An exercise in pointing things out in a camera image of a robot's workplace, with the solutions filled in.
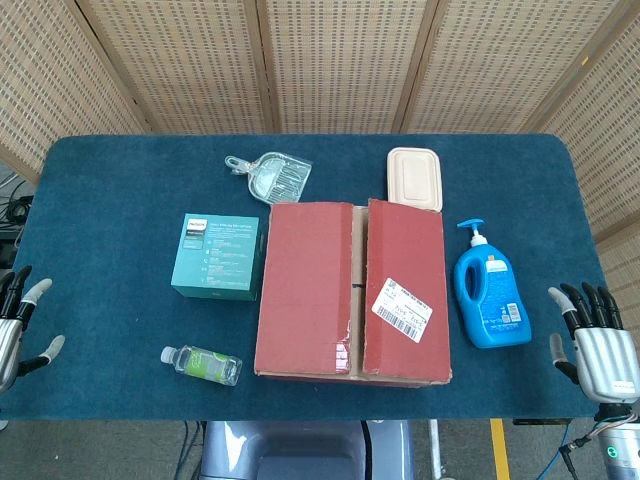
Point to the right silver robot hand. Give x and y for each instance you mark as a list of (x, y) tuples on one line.
[(607, 360)]

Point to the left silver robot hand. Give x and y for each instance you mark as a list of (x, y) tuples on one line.
[(10, 335)]

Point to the red taped cardboard box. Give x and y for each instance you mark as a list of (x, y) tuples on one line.
[(305, 285)]

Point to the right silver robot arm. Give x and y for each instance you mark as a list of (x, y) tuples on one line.
[(622, 450)]

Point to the teal product box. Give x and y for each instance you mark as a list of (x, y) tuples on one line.
[(217, 260)]

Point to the blue pump detergent bottle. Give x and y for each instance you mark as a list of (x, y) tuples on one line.
[(495, 300)]

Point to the blue table cloth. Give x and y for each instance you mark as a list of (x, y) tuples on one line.
[(110, 200)]

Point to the metal table leg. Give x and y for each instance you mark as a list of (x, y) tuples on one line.
[(436, 450)]

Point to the clear green label water bottle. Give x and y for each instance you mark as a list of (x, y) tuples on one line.
[(205, 364)]

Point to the beige lidded food container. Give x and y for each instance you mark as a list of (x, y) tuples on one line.
[(415, 179)]

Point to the clear plastic scoop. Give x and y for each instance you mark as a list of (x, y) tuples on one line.
[(277, 177)]

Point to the grey robot torso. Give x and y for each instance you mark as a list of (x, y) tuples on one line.
[(300, 450)]

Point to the woven bamboo folding screen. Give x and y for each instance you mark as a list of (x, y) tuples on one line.
[(340, 60)]

